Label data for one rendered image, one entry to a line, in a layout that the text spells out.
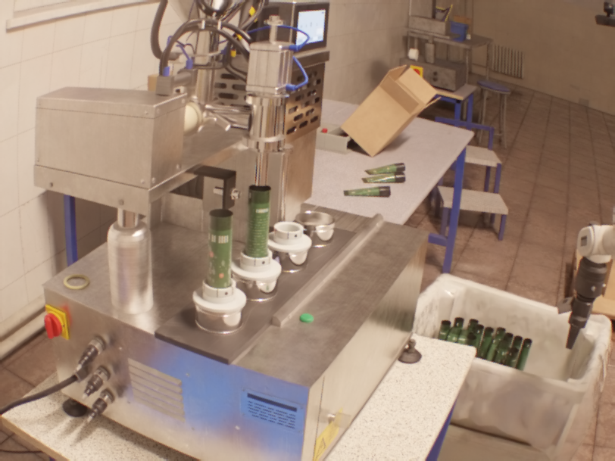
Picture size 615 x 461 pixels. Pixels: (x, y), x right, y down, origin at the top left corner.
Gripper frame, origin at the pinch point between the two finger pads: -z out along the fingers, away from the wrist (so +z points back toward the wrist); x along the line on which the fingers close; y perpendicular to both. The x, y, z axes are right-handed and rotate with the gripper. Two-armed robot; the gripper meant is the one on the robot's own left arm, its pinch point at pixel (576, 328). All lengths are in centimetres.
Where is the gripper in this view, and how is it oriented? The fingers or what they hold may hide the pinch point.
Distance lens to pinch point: 168.5
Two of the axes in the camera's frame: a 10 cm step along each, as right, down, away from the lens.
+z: 0.8, -9.2, -3.9
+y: -8.2, -2.8, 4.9
